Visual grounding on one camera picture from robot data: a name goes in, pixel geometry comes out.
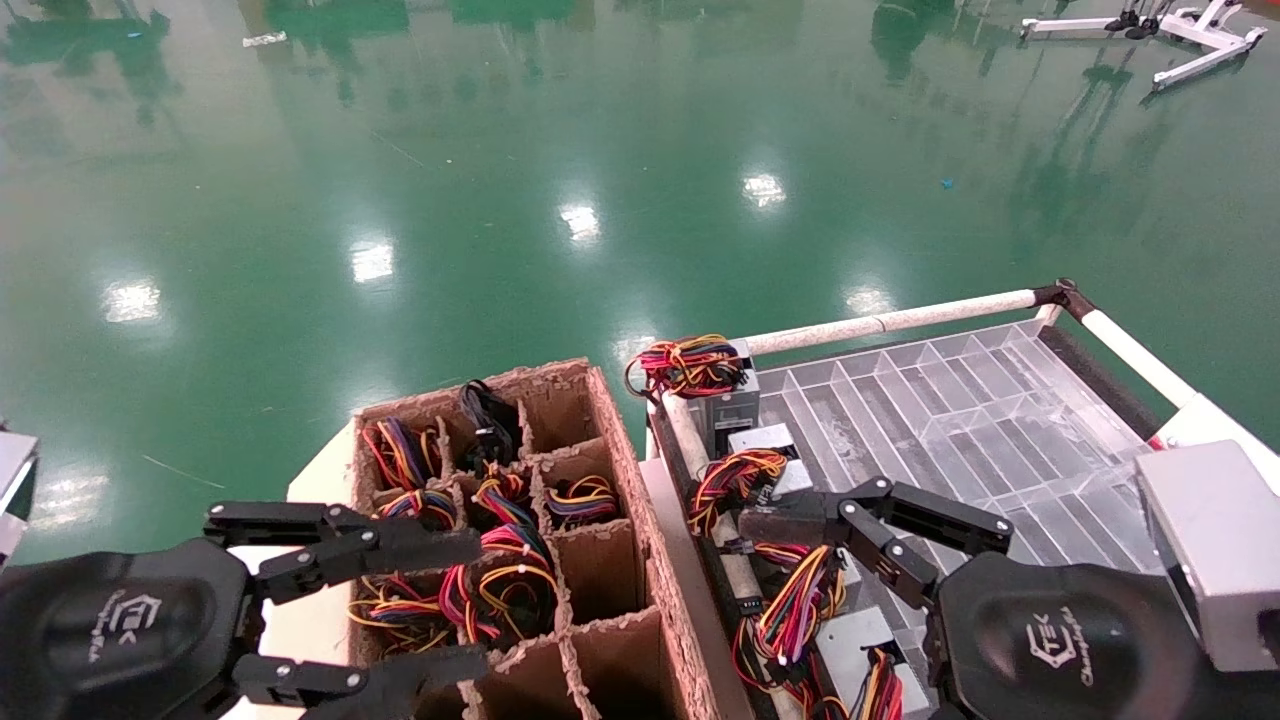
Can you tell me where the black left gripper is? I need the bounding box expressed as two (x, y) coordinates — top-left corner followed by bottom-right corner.
(0, 540), (263, 720)

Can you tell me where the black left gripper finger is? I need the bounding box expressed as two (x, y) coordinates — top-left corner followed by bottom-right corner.
(203, 500), (484, 606)
(232, 645), (491, 720)

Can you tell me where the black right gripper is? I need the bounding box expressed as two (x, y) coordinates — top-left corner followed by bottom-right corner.
(738, 477), (1280, 720)

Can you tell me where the clear plastic divider tray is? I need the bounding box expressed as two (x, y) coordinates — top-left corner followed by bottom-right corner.
(750, 318), (1196, 720)

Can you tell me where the brown cardboard divider box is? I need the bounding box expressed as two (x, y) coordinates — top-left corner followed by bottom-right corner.
(350, 358), (758, 720)

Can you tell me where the black pipe corner joint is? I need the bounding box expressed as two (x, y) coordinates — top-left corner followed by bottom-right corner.
(1033, 278), (1098, 323)

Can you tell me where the white red label sign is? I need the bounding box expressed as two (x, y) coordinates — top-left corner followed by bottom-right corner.
(1148, 393), (1280, 471)

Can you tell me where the white floor stand base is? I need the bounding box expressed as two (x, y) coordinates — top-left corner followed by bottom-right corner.
(1020, 0), (1269, 93)

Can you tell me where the power supply with black cables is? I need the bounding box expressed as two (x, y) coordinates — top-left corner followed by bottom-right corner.
(457, 379), (523, 471)

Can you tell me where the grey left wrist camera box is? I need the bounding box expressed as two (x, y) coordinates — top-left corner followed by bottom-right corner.
(0, 430), (39, 566)

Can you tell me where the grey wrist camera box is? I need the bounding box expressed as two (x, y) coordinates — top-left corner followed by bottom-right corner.
(0, 430), (39, 566)
(1135, 440), (1280, 673)

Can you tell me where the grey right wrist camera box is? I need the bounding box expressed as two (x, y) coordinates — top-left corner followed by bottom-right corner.
(1135, 440), (1280, 673)

